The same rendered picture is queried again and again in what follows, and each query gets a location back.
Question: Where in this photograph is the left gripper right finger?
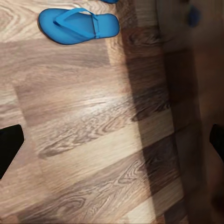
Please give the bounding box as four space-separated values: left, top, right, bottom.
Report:
209 124 224 162

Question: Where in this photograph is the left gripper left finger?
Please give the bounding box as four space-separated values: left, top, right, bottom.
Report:
0 124 24 180

